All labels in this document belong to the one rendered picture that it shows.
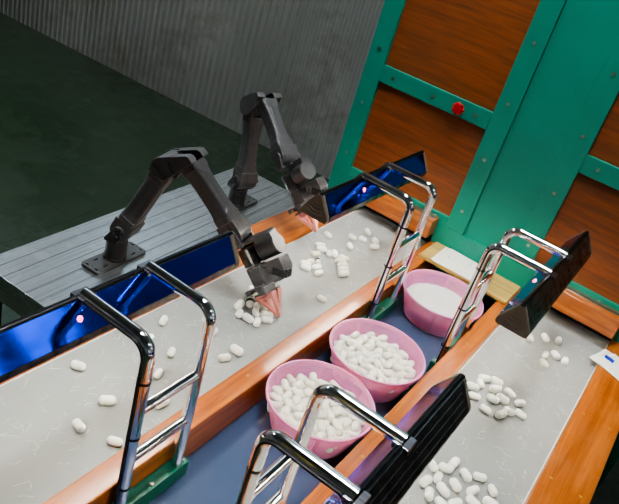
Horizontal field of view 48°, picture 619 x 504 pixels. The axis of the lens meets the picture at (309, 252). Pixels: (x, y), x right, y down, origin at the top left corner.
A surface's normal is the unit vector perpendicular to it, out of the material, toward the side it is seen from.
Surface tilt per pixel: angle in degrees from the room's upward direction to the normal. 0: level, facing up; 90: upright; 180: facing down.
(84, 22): 90
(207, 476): 0
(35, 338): 58
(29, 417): 0
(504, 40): 90
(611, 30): 90
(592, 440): 0
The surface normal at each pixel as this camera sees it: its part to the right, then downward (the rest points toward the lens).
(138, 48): -0.51, 0.32
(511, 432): 0.26, -0.83
